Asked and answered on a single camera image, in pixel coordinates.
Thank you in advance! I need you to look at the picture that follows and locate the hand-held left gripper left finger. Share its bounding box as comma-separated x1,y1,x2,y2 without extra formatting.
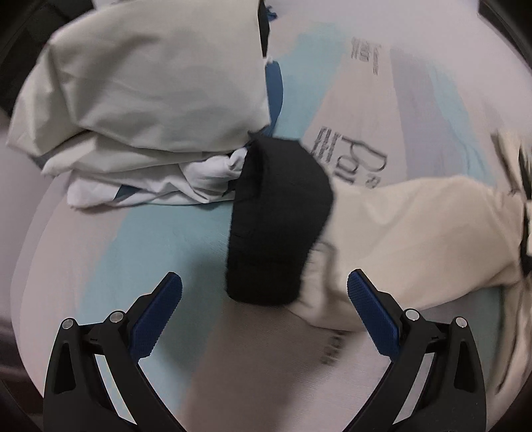
43,272,188,432

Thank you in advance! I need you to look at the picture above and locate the folded beige garment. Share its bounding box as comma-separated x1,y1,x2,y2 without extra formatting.
6,0,271,179

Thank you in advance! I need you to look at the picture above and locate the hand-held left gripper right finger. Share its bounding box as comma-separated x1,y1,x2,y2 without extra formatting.
332,269,487,432

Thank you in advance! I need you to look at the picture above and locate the white garment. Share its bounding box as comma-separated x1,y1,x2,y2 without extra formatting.
66,147,250,208

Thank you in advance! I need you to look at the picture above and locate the striped pastel bed sheet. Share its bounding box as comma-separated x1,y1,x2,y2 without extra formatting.
8,0,532,432

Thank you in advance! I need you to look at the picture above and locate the dark cloth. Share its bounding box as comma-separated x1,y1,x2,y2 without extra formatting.
0,0,94,119

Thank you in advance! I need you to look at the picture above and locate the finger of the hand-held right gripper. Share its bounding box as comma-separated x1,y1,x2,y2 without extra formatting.
517,147,532,275

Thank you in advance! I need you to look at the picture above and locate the beige jacket with black trim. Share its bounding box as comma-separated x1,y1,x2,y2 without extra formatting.
224,132,532,333

